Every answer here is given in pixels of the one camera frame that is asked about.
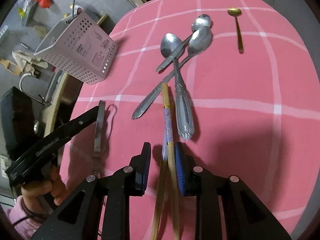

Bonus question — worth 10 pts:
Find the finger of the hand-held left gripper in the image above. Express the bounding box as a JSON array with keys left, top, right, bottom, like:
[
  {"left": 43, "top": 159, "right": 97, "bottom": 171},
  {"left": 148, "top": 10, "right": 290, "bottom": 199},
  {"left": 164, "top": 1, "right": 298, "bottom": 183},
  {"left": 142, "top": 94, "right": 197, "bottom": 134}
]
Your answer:
[{"left": 71, "top": 106, "right": 99, "bottom": 137}]

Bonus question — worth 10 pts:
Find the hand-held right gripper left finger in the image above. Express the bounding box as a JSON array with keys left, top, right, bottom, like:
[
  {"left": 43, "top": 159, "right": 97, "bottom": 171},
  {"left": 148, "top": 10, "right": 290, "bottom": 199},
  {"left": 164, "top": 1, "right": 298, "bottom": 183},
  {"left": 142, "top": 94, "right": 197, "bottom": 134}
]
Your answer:
[{"left": 30, "top": 142, "right": 152, "bottom": 240}]

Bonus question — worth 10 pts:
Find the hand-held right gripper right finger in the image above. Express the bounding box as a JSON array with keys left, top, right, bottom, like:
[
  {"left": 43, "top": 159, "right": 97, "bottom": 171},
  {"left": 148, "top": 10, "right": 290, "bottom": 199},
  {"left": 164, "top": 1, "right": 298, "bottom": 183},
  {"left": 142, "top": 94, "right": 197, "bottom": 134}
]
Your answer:
[{"left": 175, "top": 142, "right": 292, "bottom": 240}]

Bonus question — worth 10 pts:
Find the wooden chopstick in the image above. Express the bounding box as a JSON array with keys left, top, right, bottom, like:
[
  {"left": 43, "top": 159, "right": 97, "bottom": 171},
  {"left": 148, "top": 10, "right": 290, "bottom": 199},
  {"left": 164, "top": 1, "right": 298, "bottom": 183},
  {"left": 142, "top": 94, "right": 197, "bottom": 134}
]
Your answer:
[
  {"left": 150, "top": 152, "right": 168, "bottom": 240},
  {"left": 161, "top": 83, "right": 180, "bottom": 240}
]

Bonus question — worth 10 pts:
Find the grey metal utensil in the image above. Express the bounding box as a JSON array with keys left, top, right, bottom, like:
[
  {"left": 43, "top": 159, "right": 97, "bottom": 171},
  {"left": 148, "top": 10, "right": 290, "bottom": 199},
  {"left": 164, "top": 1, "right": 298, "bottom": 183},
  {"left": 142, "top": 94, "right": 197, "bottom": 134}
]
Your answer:
[{"left": 93, "top": 100, "right": 118, "bottom": 178}]

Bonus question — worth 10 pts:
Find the white perforated utensil holder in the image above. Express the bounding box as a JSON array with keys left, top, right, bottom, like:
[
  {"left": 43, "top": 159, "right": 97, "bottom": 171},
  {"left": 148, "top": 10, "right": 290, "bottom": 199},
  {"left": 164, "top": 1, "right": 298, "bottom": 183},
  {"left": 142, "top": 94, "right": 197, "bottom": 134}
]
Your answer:
[{"left": 33, "top": 7, "right": 118, "bottom": 85}]

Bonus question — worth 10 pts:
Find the steel spoon with ornate handle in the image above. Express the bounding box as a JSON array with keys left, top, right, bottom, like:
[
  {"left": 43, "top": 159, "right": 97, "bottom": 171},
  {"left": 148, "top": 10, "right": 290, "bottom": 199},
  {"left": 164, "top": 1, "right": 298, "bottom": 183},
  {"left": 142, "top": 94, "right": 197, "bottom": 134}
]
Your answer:
[{"left": 160, "top": 33, "right": 195, "bottom": 140}]

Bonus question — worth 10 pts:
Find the gold spoon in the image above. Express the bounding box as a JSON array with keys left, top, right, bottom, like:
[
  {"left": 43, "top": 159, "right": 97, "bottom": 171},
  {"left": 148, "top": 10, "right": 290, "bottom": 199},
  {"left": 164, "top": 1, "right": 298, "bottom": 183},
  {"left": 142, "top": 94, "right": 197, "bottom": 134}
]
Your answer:
[{"left": 227, "top": 7, "right": 244, "bottom": 53}]

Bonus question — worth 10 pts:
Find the person's left forearm pink sleeve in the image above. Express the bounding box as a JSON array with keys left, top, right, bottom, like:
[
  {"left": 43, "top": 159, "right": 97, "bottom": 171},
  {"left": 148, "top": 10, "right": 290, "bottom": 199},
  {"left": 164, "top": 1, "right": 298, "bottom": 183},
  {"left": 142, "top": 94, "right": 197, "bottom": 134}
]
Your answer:
[{"left": 6, "top": 196, "right": 54, "bottom": 240}]

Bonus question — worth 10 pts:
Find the person's left hand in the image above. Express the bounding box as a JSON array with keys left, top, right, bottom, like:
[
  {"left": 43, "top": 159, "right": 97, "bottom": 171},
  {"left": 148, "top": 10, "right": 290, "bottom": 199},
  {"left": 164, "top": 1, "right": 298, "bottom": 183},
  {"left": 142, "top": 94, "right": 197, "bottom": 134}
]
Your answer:
[{"left": 21, "top": 166, "right": 66, "bottom": 207}]

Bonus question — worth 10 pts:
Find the beige kitchen counter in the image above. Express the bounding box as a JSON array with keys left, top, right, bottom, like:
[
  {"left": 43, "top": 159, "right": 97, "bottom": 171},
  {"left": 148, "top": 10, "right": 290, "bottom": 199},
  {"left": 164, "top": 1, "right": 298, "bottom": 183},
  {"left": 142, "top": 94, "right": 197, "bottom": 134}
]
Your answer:
[{"left": 45, "top": 67, "right": 83, "bottom": 135}]

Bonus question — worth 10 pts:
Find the black induction cooker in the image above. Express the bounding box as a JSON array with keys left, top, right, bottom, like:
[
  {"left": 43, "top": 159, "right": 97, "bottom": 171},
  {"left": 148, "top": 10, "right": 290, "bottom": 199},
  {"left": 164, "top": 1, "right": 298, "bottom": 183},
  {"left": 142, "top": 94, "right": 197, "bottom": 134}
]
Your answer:
[{"left": 0, "top": 86, "right": 37, "bottom": 153}]

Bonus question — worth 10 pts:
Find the pink checked tablecloth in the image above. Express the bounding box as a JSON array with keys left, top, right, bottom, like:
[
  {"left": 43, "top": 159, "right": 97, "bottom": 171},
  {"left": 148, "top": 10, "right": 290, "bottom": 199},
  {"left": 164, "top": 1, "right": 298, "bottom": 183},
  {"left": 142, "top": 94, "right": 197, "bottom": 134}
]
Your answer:
[{"left": 59, "top": 0, "right": 317, "bottom": 240}]

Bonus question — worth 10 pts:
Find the steel faucet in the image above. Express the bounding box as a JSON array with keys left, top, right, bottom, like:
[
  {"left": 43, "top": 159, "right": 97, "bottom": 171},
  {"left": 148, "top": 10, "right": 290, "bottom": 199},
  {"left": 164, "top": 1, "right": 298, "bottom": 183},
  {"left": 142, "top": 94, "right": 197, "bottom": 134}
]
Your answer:
[{"left": 19, "top": 72, "right": 52, "bottom": 105}]

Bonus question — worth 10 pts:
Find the beige towel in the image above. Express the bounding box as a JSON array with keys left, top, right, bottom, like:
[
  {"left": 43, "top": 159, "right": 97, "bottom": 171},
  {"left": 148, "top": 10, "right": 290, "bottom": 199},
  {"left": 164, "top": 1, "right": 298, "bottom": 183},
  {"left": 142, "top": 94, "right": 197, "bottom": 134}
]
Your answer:
[{"left": 12, "top": 50, "right": 49, "bottom": 77}]

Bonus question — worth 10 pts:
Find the wooden grater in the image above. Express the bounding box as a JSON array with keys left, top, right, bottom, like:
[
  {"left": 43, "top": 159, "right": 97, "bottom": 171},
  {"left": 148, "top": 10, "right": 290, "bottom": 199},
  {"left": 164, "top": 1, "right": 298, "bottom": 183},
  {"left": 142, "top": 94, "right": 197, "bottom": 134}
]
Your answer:
[{"left": 0, "top": 59, "right": 22, "bottom": 77}]

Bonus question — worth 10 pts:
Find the red plastic bag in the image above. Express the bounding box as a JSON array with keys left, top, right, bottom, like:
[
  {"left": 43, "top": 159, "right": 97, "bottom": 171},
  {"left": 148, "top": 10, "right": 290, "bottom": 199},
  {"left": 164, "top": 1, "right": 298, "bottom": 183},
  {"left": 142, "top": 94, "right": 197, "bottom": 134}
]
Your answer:
[{"left": 34, "top": 0, "right": 54, "bottom": 8}]

